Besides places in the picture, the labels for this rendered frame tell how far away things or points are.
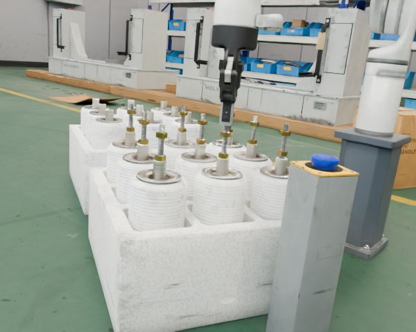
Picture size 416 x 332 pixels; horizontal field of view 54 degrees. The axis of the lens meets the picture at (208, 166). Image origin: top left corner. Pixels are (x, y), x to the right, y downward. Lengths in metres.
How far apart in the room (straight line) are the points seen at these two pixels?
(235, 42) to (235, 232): 0.30
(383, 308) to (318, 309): 0.27
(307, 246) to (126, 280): 0.28
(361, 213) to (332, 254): 0.46
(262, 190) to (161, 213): 0.20
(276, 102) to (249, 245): 2.27
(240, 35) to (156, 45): 3.42
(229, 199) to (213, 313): 0.20
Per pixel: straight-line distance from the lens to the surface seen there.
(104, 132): 1.15
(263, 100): 2.98
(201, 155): 0.82
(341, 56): 2.78
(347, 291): 0.95
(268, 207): 0.76
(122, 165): 0.77
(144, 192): 0.65
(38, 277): 0.90
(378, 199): 1.08
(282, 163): 0.77
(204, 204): 0.71
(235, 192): 0.70
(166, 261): 0.66
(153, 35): 4.04
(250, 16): 0.67
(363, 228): 1.10
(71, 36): 5.13
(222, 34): 0.67
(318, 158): 0.59
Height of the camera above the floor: 0.46
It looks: 15 degrees down
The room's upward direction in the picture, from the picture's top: 5 degrees clockwise
